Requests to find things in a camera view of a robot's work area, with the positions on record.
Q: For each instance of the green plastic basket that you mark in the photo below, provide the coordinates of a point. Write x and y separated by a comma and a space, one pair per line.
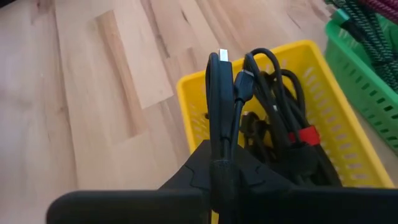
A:
357, 71

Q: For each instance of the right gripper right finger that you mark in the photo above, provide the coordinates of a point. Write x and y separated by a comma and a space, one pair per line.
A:
326, 207

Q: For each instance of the yellow plastic basket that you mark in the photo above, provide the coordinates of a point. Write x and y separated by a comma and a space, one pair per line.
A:
326, 93

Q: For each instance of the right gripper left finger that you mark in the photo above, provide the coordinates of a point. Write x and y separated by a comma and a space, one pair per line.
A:
124, 207

